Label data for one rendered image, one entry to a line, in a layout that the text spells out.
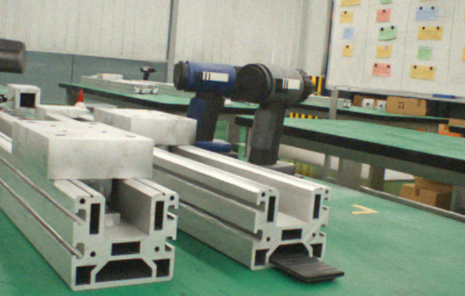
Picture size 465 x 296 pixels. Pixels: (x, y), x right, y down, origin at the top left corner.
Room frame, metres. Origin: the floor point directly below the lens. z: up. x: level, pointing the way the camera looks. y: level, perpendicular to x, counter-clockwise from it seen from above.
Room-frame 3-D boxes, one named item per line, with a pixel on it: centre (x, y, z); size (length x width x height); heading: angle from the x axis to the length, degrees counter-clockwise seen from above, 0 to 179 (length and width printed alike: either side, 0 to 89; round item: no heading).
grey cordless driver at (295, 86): (0.95, -0.07, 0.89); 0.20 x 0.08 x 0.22; 144
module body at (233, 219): (0.96, 0.15, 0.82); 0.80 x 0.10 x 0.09; 33
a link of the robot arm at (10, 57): (1.24, 0.51, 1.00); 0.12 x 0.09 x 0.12; 100
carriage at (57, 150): (0.65, 0.17, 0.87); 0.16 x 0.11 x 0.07; 33
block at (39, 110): (1.32, 0.40, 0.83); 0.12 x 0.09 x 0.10; 123
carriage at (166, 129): (0.96, 0.15, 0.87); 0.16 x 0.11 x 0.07; 33
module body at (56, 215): (0.85, 0.31, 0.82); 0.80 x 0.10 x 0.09; 33
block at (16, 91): (2.18, 0.80, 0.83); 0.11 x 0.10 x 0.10; 123
